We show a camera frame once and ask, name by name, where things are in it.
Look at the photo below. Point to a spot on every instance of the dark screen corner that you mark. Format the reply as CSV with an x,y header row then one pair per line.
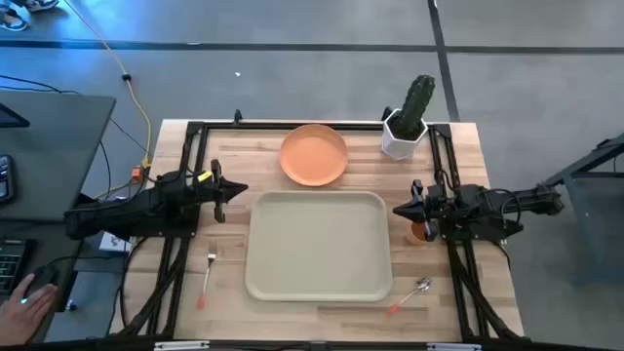
x,y
10,118

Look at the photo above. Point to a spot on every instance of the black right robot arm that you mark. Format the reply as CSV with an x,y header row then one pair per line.
x,y
497,205

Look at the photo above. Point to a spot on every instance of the person's hand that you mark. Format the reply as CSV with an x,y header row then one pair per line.
x,y
24,317

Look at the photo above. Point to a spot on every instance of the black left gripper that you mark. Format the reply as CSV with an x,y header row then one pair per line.
x,y
218,195

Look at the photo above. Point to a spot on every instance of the green cactus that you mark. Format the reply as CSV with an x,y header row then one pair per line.
x,y
414,105

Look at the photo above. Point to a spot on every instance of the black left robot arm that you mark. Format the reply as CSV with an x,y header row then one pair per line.
x,y
141,209

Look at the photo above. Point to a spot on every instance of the grey desk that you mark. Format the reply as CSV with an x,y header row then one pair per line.
x,y
58,156

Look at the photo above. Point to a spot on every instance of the white metal bracket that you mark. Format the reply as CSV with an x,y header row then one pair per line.
x,y
454,346
181,345

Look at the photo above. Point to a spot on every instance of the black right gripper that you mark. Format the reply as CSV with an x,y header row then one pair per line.
x,y
429,209

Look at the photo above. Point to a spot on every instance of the beige plastic tray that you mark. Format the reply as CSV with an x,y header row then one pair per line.
x,y
319,246

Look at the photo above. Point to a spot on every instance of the white hexagonal plant pot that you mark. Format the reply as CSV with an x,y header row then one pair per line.
x,y
397,146

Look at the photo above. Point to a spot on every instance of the dark lower desk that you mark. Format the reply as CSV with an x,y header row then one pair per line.
x,y
49,244

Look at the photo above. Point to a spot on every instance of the orange plate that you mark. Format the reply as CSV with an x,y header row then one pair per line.
x,y
313,156

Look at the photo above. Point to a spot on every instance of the person's shoe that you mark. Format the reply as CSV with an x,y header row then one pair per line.
x,y
12,20
41,4

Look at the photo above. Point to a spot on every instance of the yellow tape label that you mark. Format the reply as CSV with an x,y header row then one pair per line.
x,y
205,176

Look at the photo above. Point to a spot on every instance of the grey metal stand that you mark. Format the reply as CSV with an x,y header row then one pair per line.
x,y
590,195

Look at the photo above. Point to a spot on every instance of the orange cup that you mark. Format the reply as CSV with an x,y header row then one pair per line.
x,y
415,235

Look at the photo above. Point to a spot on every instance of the white printed box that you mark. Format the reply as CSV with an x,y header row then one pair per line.
x,y
114,242

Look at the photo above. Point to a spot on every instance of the black keyboard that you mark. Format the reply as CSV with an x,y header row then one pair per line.
x,y
10,265

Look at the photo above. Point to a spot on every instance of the black aluminium table frame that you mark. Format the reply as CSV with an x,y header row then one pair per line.
x,y
292,126

